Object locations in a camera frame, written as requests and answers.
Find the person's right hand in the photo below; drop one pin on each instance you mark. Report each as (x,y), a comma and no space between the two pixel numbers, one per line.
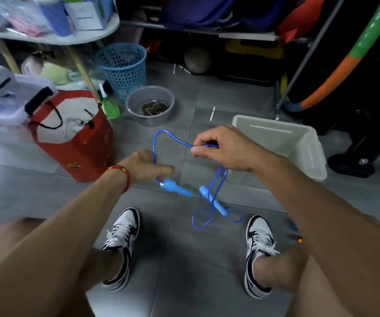
(236,151)

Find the person's left hand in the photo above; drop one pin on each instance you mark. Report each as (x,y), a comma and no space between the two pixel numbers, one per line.
(142,169)

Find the grey plastic storage bin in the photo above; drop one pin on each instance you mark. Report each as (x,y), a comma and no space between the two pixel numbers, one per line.
(305,141)

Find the person's left forearm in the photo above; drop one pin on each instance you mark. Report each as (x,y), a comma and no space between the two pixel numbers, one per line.
(44,247)

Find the person's right forearm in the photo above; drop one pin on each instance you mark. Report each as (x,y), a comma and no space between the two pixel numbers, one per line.
(342,234)

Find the person's left shoe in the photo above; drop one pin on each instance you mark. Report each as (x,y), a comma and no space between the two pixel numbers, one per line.
(125,224)

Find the person's shoe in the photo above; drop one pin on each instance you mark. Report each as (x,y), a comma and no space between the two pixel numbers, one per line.
(125,224)
(259,234)

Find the person's right shoe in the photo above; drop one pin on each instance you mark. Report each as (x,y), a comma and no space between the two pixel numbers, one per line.
(259,234)

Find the person's right leg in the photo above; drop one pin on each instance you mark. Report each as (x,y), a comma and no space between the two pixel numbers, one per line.
(282,267)

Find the red paper bag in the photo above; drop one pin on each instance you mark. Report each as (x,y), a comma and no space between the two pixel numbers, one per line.
(84,155)

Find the grey plastic basin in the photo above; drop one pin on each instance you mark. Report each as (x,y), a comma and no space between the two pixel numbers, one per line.
(137,107)

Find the green spray bottle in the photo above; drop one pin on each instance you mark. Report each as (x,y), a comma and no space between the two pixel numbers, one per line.
(110,108)

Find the brown ball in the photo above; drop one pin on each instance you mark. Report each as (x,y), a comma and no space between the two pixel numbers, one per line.
(197,60)

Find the blue mesh wastebasket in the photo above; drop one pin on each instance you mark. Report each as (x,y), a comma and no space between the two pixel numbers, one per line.
(122,70)

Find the yellow flat board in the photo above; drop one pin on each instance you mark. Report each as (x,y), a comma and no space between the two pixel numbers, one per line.
(252,51)

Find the multicoloured hula hoop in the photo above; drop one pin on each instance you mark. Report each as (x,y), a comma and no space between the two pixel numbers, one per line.
(332,84)

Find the black weight machine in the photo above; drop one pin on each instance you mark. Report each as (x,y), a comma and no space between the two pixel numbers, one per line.
(358,145)

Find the black rectangular pad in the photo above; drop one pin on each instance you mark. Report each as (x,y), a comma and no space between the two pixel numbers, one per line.
(39,101)

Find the clear plastic bag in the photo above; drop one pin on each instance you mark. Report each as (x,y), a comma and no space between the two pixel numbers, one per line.
(54,69)

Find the white oval side table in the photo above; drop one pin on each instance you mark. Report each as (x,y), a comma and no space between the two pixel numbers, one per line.
(91,34)

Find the blue folded mat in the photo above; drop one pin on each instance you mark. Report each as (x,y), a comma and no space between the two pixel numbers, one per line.
(196,11)

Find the orange red fabric bag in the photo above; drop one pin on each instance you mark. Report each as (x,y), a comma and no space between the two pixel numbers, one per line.
(300,18)

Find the blue cup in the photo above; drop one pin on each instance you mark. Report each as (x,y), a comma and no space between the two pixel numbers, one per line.
(56,18)

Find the pink packet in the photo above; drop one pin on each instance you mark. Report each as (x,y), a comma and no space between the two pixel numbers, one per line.
(28,28)

